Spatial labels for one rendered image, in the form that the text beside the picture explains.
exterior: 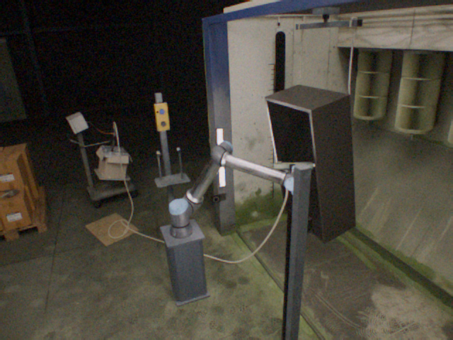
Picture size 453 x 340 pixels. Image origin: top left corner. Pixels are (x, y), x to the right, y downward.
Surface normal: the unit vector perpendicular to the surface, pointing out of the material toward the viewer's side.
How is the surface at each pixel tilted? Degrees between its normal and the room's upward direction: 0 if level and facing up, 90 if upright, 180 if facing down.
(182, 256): 90
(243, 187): 90
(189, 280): 90
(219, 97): 90
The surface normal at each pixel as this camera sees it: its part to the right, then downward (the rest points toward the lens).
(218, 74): 0.37, 0.35
